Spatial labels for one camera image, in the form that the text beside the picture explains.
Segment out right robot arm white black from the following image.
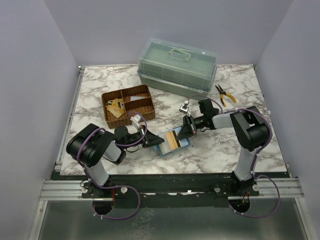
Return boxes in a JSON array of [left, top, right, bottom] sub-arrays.
[[177, 99, 273, 196]]

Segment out brown wicker divided basket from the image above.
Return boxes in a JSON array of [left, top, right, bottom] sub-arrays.
[[101, 84, 156, 129]]

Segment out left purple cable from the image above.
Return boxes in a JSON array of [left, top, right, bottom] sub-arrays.
[[76, 111, 148, 221]]

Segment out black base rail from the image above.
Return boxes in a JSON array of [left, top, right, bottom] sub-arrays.
[[77, 172, 272, 209]]

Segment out left aluminium side rail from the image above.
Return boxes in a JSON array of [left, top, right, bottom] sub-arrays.
[[55, 66, 86, 165]]

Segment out white card in basket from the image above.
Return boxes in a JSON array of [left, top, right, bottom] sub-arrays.
[[130, 96, 145, 101]]

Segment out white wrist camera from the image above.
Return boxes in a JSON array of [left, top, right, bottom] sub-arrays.
[[179, 100, 191, 116], [130, 114, 142, 131]]

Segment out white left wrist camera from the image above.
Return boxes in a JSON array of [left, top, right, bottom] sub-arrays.
[[130, 114, 142, 131]]

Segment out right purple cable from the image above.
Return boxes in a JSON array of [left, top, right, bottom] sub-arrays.
[[185, 95, 281, 218]]

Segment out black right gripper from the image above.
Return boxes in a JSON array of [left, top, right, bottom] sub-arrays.
[[176, 115, 206, 142]]

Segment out purple cable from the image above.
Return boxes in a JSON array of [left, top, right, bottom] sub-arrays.
[[185, 95, 281, 218], [76, 111, 148, 221]]

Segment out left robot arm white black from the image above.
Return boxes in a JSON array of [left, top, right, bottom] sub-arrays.
[[66, 123, 165, 198]]

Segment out green plastic storage box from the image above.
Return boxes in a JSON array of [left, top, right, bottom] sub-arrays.
[[137, 38, 218, 97]]

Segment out tan card in basket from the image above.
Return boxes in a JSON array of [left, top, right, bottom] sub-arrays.
[[106, 98, 125, 119]]

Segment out gold credit card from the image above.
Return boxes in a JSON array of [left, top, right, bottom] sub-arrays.
[[159, 130, 183, 155]]

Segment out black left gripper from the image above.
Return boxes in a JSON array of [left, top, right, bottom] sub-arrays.
[[122, 124, 164, 149]]

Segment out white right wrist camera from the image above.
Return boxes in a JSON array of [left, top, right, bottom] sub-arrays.
[[179, 100, 191, 116]]

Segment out blue leather card holder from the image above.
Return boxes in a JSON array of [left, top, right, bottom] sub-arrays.
[[153, 126, 190, 156]]

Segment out yellow handled pliers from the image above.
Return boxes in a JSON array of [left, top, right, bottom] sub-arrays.
[[215, 84, 237, 107]]

